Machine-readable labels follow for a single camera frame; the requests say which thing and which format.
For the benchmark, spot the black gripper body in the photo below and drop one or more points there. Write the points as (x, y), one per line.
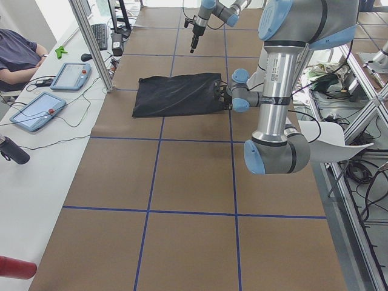
(196, 31)
(223, 94)

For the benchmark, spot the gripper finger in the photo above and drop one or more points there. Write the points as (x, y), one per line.
(194, 43)

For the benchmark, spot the black t-shirt with logo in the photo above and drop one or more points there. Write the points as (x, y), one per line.
(182, 95)

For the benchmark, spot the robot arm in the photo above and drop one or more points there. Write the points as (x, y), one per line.
(228, 15)
(287, 28)

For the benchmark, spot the black power adapter box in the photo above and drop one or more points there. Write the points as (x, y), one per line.
(117, 44)

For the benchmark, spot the black keyboard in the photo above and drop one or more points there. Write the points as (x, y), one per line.
(100, 33)

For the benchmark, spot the white curved paper sheet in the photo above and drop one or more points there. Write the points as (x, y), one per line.
(330, 146)

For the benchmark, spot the black computer mouse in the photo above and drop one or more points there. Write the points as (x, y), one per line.
(86, 57)

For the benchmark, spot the brown paper table mat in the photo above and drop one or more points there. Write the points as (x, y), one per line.
(168, 203)

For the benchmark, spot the upper blue teach pendant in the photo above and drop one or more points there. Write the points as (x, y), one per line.
(71, 77)

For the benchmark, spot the blue teach pendant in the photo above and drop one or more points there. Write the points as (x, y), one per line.
(71, 77)
(38, 112)

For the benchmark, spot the green plastic clip tool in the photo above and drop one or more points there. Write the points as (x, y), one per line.
(60, 51)

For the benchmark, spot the seated person in blue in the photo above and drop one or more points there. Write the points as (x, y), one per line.
(20, 59)

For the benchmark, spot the lower blue teach pendant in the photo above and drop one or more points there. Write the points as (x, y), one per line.
(38, 112)

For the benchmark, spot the black water bottle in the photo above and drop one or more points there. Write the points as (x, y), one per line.
(11, 151)

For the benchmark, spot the red cylinder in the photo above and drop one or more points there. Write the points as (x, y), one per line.
(18, 269)

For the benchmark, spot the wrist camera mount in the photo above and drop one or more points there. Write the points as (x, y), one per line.
(217, 84)
(190, 21)

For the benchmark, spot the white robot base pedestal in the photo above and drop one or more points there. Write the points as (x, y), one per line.
(254, 86)

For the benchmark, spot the aluminium frame post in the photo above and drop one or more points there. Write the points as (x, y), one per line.
(86, 31)

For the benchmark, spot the aluminium frame rack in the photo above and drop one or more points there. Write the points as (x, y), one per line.
(357, 191)

